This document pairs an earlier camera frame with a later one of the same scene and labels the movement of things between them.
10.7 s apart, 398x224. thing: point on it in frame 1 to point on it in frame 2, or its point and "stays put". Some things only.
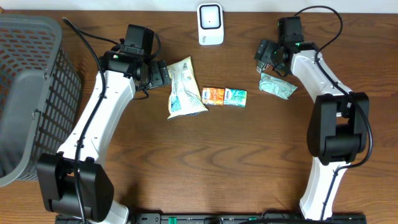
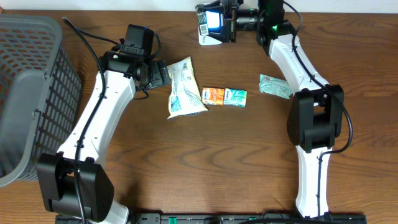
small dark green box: (262, 66) to (202, 18)
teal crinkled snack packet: (277, 86) stays put
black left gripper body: (154, 73) stays put
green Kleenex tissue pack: (235, 97) stays put
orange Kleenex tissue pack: (212, 96) stays put
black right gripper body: (268, 51) to (230, 18)
